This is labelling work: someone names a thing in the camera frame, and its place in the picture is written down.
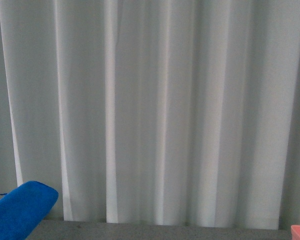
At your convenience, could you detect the blue microfiber cloth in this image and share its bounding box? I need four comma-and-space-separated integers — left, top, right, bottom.
0, 181, 59, 240

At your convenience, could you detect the white pleated curtain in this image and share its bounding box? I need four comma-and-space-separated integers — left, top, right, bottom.
0, 0, 300, 229

